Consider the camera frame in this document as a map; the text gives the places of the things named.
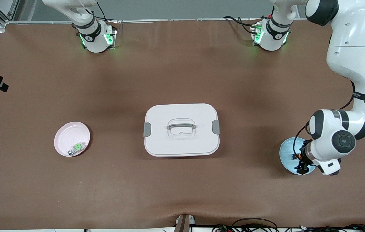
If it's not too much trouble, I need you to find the white lidded storage box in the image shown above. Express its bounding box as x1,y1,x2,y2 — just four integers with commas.
143,103,221,157

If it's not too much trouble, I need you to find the light blue round plate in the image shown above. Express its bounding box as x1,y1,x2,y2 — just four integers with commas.
279,137,317,175

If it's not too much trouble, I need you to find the pink round plate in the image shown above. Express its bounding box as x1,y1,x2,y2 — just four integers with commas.
54,121,91,157

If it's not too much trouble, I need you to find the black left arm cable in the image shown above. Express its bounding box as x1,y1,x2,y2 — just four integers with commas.
293,81,365,161

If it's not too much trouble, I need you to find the black looped cable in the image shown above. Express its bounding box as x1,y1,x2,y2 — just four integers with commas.
231,218,279,232

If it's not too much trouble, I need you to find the black cable bundle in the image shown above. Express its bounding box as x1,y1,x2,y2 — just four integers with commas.
212,223,365,232

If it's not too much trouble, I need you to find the green and white push-button switch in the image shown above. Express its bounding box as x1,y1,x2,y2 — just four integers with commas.
67,142,87,156

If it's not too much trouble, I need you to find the brown metal bracket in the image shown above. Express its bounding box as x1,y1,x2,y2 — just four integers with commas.
174,214,196,232

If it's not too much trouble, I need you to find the aluminium table edge rail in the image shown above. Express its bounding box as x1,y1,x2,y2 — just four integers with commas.
7,18,331,25

